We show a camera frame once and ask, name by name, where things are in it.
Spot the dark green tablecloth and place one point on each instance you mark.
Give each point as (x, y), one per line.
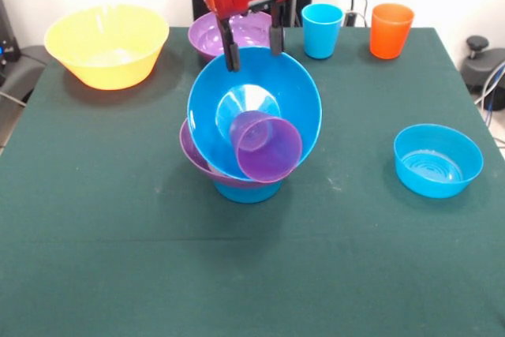
(252, 254)

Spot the yellow bowl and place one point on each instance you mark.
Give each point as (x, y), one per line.
(106, 45)

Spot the small blue bowl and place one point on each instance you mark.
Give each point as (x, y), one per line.
(246, 193)
(434, 171)

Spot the blue cup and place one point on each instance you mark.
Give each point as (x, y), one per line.
(321, 33)

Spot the orange cup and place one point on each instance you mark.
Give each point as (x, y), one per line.
(390, 33)

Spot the black power strip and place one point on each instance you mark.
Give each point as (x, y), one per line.
(350, 19)

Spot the large deep blue bowl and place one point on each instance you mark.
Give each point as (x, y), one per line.
(213, 116)

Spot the purple bowl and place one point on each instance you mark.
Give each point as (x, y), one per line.
(205, 37)
(195, 155)

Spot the black knobbed equipment base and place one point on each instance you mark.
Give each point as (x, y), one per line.
(481, 68)

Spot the black electronic device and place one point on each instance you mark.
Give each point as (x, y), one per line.
(8, 29)

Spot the purple cup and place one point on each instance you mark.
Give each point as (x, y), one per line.
(272, 155)

